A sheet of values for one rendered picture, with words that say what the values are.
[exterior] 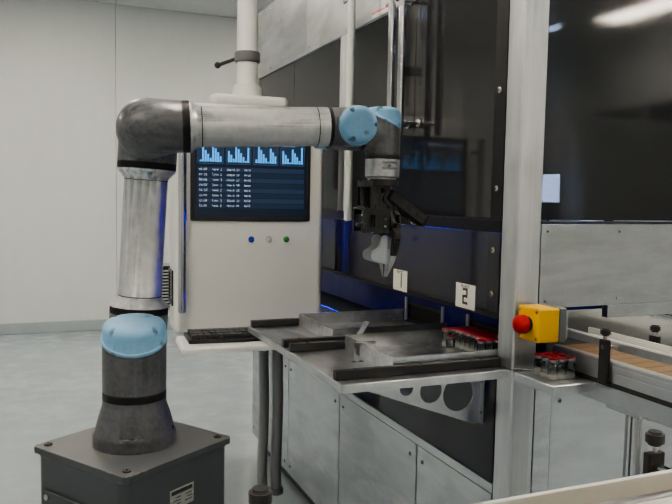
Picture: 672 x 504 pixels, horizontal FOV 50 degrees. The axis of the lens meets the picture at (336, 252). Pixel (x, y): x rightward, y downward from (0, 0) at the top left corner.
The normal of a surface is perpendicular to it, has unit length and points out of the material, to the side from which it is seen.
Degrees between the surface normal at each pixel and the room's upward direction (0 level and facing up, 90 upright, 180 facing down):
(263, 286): 90
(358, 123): 90
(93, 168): 90
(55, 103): 90
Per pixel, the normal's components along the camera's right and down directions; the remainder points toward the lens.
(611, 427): 0.38, 0.07
